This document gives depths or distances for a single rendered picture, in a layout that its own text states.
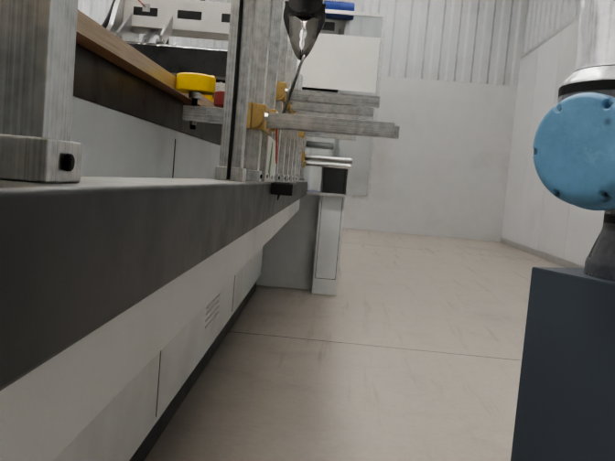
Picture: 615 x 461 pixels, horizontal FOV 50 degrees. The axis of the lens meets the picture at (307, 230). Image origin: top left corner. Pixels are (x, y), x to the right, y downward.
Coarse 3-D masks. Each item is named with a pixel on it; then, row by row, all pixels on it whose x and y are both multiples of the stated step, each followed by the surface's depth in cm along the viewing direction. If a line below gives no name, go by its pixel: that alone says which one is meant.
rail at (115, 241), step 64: (0, 192) 24; (64, 192) 30; (128, 192) 40; (192, 192) 59; (256, 192) 113; (0, 256) 24; (64, 256) 31; (128, 256) 41; (192, 256) 61; (0, 320) 25; (64, 320) 31; (0, 384) 25
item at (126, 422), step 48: (96, 96) 100; (144, 96) 125; (96, 144) 102; (144, 144) 128; (192, 144) 172; (240, 288) 307; (192, 336) 196; (144, 384) 144; (192, 384) 218; (96, 432) 114; (144, 432) 148
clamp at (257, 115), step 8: (248, 104) 128; (256, 104) 128; (264, 104) 130; (248, 112) 128; (256, 112) 128; (264, 112) 130; (248, 120) 129; (256, 120) 129; (264, 120) 130; (248, 128) 131; (256, 128) 131; (264, 128) 132
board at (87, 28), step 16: (80, 16) 83; (80, 32) 84; (96, 32) 89; (96, 48) 94; (112, 48) 96; (128, 48) 104; (128, 64) 106; (144, 64) 113; (160, 80) 124; (176, 80) 136; (176, 96) 148
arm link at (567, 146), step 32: (608, 0) 87; (608, 32) 87; (576, 64) 93; (608, 64) 87; (576, 96) 87; (608, 96) 84; (544, 128) 90; (576, 128) 87; (608, 128) 84; (544, 160) 91; (576, 160) 87; (608, 160) 84; (576, 192) 87; (608, 192) 84
